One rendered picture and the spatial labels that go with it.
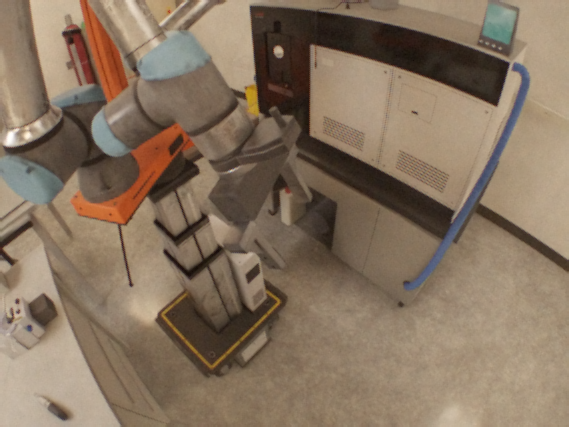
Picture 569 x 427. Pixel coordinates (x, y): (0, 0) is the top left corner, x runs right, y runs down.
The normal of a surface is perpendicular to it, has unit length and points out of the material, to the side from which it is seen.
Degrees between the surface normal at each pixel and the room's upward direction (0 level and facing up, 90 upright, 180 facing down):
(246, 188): 67
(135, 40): 83
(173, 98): 90
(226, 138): 79
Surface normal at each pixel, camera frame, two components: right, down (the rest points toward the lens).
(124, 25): 0.25, 0.59
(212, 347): -0.04, -0.69
